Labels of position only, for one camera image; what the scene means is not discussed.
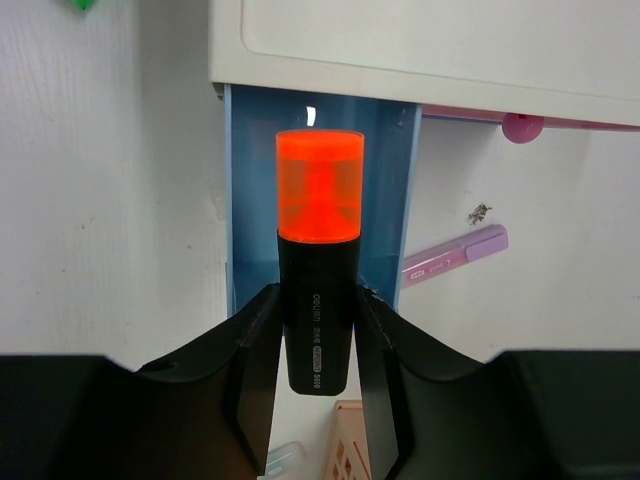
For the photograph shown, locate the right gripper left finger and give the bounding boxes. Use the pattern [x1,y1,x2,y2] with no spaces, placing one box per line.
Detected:
[1,284,280,479]

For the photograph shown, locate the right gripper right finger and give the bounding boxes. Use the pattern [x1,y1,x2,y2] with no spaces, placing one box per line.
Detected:
[355,287,639,479]

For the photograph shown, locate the black orange highlighter marker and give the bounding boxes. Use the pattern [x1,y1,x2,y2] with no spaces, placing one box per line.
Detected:
[276,130,365,396]

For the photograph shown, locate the blue drawer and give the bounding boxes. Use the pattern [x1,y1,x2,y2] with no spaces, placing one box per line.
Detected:
[223,85,422,313]

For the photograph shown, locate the white mini drawer cabinet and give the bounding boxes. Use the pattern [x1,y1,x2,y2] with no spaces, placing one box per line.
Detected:
[209,1,639,126]

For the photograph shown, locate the pink desk organizer rack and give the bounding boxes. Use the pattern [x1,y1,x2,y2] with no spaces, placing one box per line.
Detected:
[322,400,372,480]

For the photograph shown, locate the pale green highlighter pen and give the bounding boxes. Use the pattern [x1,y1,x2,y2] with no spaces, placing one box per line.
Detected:
[262,441,305,479]

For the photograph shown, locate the purple highlighter pen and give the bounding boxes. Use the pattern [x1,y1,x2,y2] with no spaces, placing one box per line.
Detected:
[401,224,509,288]

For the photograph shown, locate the black green highlighter marker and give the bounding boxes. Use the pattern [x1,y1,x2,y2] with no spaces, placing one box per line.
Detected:
[68,0,97,13]

